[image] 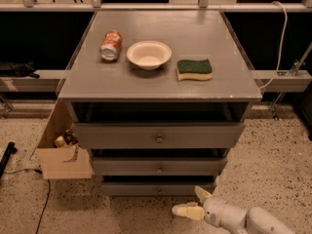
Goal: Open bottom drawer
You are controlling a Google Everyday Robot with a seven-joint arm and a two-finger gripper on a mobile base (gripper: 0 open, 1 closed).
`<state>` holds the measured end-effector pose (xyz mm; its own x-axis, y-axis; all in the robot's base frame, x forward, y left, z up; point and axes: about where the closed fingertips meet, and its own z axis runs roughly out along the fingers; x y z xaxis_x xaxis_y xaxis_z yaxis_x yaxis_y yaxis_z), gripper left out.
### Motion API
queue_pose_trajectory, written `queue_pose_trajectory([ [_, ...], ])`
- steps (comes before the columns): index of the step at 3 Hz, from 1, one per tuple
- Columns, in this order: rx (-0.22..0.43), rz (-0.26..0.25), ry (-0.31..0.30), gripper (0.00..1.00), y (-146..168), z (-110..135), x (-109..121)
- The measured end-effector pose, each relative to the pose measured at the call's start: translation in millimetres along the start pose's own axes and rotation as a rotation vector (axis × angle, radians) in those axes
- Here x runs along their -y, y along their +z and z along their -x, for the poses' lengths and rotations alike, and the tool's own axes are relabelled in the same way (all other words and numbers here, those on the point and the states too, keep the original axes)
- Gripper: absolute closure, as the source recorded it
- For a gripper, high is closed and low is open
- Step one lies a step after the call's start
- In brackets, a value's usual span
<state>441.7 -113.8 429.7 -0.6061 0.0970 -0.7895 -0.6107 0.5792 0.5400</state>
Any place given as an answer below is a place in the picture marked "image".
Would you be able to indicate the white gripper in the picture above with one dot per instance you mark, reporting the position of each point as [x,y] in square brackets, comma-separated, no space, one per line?
[214,211]

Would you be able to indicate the grey bottom drawer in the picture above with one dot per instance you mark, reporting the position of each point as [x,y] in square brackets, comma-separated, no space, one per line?
[154,188]

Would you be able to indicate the grey drawer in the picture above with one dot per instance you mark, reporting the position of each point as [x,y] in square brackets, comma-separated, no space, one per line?
[154,188]
[155,166]
[157,135]

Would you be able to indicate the grey middle drawer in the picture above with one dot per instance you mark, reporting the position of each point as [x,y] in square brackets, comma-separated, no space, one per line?
[155,166]

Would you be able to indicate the grey drawer cabinet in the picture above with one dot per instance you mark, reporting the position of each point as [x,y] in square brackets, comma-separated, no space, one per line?
[117,92]

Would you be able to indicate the grey top drawer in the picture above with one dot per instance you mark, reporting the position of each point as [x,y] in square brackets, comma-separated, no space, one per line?
[157,135]

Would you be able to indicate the green yellow sponge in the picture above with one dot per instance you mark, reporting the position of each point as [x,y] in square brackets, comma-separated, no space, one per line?
[190,69]

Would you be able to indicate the items inside cardboard box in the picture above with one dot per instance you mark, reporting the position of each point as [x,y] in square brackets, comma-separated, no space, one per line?
[68,138]

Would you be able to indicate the cardboard box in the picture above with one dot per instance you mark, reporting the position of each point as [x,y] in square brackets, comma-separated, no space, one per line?
[57,159]

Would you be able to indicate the white paper bowl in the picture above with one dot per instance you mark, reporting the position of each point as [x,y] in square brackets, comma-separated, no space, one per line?
[149,55]

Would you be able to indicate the orange soda can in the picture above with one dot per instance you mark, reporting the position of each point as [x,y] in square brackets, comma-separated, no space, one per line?
[111,45]

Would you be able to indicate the black object on floor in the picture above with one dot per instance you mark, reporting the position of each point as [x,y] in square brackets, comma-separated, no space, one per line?
[10,150]

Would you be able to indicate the black item on shelf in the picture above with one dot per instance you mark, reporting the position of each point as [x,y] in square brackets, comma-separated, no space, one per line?
[17,69]

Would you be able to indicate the metal frame rail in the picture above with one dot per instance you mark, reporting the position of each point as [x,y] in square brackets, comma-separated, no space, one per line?
[54,7]

